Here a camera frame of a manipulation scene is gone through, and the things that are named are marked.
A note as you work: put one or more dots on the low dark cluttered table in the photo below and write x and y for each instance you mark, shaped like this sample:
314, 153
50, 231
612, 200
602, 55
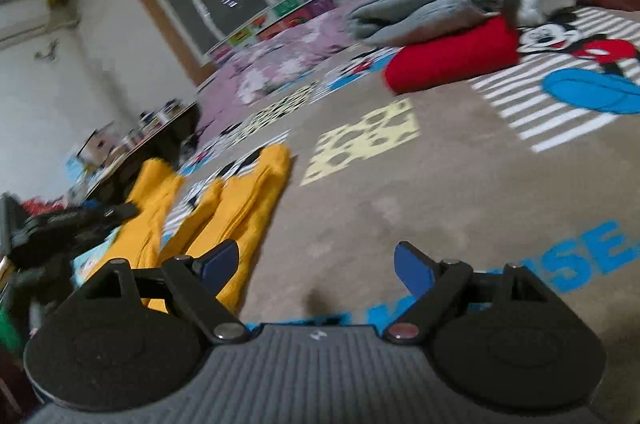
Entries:
165, 143

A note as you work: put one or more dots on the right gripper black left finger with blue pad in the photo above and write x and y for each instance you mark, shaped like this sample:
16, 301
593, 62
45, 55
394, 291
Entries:
194, 284

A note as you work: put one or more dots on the purple floral quilt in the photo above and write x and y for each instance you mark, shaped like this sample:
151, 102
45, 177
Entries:
259, 70

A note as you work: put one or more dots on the red folded garment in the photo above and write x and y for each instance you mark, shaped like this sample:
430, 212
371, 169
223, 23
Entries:
486, 48

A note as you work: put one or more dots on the red patterned clothing pile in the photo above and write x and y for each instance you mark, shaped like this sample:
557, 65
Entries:
36, 206

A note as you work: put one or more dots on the colourful alphabet foam border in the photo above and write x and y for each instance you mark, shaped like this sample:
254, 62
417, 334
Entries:
268, 23

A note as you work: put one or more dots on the grey Mickey Mouse blanket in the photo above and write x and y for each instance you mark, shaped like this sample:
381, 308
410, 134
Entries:
491, 170

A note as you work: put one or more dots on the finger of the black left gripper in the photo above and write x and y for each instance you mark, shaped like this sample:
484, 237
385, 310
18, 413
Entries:
76, 219

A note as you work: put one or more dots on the yellow knitted sweater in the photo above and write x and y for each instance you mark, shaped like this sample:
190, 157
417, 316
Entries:
238, 208

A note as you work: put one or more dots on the grey folded garment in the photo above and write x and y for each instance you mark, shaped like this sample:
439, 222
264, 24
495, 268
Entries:
404, 22

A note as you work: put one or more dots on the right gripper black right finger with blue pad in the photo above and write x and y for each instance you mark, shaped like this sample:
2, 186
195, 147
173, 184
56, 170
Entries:
436, 288

